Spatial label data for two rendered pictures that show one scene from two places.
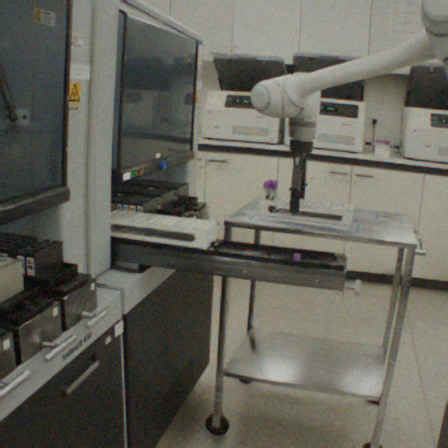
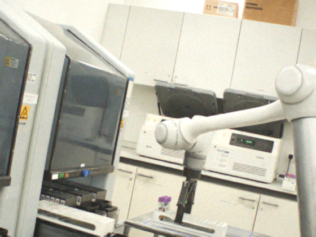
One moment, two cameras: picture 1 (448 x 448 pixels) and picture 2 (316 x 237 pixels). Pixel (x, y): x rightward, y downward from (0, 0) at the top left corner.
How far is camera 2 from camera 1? 47 cm
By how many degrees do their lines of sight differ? 12
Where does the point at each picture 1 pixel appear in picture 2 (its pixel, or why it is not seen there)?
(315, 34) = (246, 73)
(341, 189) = (248, 214)
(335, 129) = (250, 161)
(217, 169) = (144, 183)
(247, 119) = not seen: hidden behind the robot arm
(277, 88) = (174, 127)
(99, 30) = (48, 70)
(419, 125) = not seen: outside the picture
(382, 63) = (256, 116)
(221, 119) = (153, 140)
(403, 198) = not seen: hidden behind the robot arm
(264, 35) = (202, 69)
